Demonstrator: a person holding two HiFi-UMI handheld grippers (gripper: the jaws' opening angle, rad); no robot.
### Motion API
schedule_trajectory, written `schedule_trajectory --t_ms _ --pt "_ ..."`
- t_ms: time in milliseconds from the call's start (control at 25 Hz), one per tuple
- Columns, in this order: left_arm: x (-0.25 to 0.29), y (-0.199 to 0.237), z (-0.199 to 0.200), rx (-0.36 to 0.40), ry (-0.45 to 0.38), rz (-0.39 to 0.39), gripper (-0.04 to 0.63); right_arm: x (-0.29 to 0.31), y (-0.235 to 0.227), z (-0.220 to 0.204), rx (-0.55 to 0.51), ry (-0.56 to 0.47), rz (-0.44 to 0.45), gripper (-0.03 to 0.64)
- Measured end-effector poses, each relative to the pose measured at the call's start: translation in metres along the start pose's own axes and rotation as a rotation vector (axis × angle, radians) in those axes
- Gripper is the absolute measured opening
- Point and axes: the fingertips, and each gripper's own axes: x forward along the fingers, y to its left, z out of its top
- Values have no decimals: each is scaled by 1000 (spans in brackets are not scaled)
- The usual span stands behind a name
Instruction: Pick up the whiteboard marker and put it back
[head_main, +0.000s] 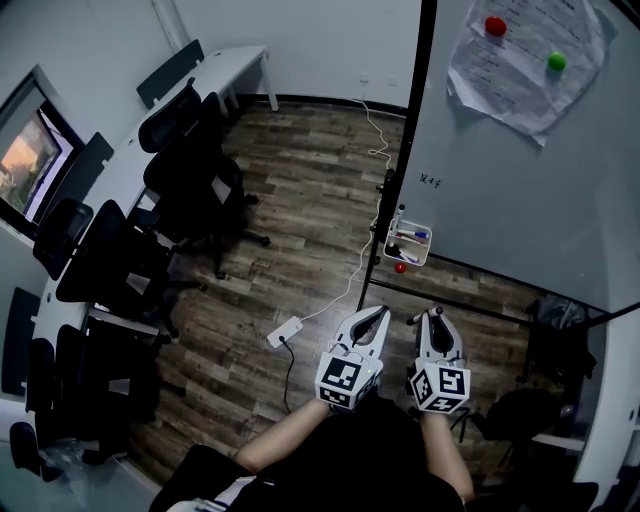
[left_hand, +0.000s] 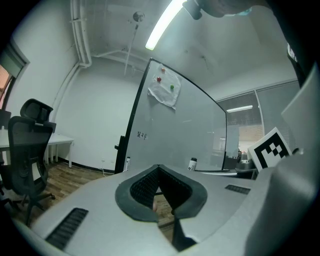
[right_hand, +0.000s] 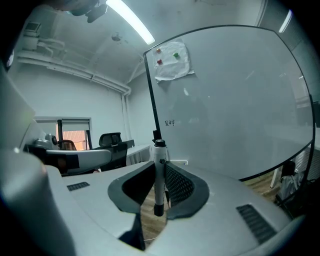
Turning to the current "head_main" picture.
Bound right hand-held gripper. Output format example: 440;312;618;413
408;312;472;415

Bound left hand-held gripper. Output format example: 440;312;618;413
313;305;391;414

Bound person's right forearm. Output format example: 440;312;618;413
418;412;476;504

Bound person's left forearm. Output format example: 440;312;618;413
233;397;331;474

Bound white plastic marker tray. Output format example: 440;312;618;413
383;219;433;268

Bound black-framed whiteboard on stand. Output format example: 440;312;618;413
355;0;640;331

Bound white power strip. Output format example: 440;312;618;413
266;314;305;350

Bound black backpack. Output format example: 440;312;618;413
524;299;599;396

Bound grey fabric bag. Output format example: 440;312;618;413
542;294;589;329

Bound person's black clothing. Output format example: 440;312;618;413
149;394;469;512

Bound small white desk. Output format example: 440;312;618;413
529;309;640;496

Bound crumpled printed paper sheet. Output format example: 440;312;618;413
446;0;619;149

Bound long white desk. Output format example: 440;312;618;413
29;44;280;381

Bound dark grey desk partition panel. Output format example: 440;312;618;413
0;286;42;399
37;131;115;221
135;38;206;109

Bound clear plastic bag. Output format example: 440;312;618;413
39;439;96;484

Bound black-framed window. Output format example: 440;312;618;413
0;94;84;226

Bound grey roller blind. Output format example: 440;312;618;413
0;64;56;126

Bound white power cable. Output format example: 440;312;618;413
299;82;396;324

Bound black power cable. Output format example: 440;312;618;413
277;334;297;415

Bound white wall pipes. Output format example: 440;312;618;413
152;0;186;56

